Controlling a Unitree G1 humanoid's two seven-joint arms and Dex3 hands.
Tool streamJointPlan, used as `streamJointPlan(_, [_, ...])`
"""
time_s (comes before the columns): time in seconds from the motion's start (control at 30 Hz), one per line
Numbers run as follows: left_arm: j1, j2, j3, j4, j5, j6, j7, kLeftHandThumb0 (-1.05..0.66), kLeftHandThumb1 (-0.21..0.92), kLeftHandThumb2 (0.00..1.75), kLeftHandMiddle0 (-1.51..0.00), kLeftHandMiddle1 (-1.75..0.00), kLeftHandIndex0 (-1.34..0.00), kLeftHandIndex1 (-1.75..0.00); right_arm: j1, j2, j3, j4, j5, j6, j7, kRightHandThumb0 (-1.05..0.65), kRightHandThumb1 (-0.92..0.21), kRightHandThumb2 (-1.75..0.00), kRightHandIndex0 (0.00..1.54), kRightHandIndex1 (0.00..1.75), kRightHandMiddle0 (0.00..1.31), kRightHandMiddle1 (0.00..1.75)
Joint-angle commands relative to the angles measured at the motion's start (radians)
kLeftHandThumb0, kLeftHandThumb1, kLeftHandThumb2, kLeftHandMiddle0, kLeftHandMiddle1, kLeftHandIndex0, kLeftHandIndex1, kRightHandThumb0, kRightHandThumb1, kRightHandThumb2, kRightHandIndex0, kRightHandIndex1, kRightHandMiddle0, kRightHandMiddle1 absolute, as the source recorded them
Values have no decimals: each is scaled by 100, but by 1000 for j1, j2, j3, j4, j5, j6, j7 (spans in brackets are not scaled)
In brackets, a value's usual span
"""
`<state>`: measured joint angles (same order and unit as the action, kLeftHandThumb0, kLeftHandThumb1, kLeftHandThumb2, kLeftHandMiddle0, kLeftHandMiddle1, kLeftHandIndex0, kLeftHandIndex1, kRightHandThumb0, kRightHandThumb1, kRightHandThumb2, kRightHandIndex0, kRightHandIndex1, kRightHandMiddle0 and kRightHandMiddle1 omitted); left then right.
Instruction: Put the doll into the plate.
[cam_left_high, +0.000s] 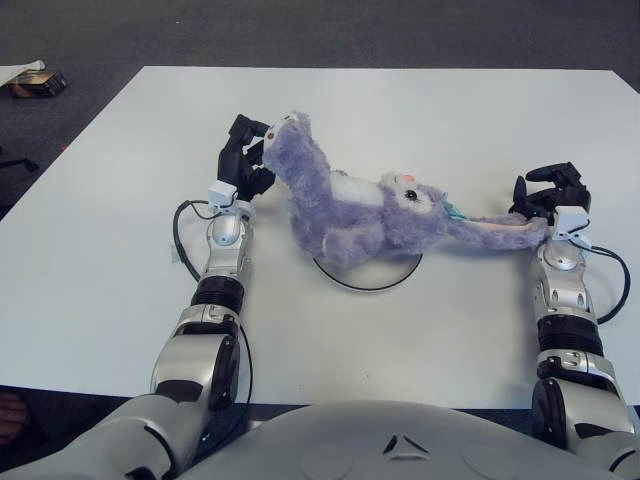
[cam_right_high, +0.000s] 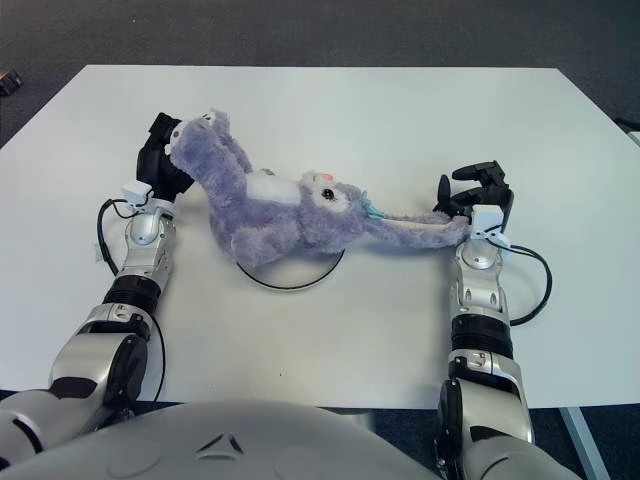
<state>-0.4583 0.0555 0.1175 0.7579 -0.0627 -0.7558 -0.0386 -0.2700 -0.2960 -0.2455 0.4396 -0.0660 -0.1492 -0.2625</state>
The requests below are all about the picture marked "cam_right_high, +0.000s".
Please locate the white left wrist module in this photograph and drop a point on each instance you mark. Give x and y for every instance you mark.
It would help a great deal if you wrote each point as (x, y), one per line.
(136, 194)

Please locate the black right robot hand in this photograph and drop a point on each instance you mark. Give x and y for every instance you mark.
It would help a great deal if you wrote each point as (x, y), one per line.
(500, 192)

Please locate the white plate with black rim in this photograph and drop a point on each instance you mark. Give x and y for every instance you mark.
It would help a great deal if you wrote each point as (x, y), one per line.
(285, 277)

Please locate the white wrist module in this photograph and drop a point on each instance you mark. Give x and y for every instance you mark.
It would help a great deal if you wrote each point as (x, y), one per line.
(486, 220)
(136, 194)

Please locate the dark cardboard box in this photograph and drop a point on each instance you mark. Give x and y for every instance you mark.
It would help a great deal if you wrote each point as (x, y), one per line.
(10, 82)

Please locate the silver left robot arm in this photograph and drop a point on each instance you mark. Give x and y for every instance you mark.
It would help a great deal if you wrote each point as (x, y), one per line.
(142, 260)

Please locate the grey robot torso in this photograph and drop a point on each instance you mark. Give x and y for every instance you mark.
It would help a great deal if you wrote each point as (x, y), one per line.
(225, 440)

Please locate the purple plush bunny doll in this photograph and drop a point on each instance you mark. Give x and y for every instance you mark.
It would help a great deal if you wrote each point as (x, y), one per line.
(260, 225)

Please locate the grey table leg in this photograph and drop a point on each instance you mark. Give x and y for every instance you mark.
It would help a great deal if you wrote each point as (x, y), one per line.
(577, 440)

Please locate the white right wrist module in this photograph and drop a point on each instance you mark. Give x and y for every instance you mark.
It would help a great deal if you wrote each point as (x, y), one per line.
(486, 220)

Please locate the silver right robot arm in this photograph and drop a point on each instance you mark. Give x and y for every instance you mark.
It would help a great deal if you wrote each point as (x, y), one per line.
(480, 290)

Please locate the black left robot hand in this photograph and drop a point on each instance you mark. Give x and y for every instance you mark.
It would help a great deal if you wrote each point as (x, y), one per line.
(152, 167)

